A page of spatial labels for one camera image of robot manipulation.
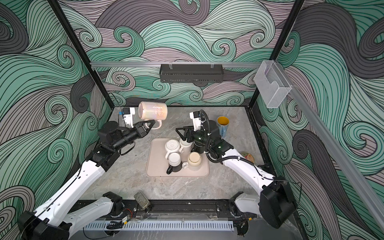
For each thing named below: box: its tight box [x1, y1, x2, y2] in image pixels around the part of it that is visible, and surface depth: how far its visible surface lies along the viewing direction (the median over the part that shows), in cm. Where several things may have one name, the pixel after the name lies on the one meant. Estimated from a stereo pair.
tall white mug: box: [179, 138, 193, 163], surface depth 92 cm
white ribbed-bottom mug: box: [165, 139, 180, 160], surface depth 89 cm
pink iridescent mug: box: [138, 101, 168, 130], surface depth 67 cm
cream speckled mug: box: [182, 151, 202, 169], surface depth 84 cm
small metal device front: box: [133, 191, 151, 210], surface depth 74 cm
